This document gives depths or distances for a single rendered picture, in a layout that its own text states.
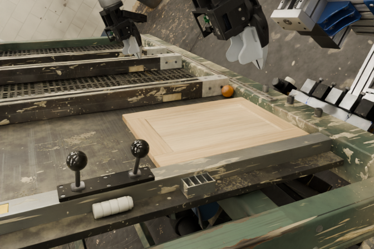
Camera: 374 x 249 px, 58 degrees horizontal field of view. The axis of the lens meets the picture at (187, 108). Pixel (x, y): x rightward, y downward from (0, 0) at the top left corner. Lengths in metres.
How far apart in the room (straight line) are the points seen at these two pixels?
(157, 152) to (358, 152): 0.53
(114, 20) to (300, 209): 0.84
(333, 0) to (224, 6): 0.83
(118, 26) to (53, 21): 4.91
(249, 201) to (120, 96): 0.64
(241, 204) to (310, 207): 0.19
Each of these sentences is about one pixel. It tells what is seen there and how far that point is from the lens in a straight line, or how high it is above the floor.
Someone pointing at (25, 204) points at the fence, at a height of 1.55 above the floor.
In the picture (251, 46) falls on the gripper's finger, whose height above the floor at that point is 1.41.
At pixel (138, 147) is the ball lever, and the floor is 1.44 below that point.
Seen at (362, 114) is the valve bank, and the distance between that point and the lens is 1.20.
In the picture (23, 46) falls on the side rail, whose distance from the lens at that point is 2.51.
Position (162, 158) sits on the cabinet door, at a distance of 0.88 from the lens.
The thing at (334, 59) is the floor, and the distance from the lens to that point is 2.42.
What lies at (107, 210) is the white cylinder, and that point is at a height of 1.42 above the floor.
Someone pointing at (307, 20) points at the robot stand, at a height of 0.94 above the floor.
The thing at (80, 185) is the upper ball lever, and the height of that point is 1.47.
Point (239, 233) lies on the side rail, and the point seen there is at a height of 1.28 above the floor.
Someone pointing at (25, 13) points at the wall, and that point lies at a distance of 6.04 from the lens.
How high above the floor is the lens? 1.74
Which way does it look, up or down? 32 degrees down
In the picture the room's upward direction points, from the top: 60 degrees counter-clockwise
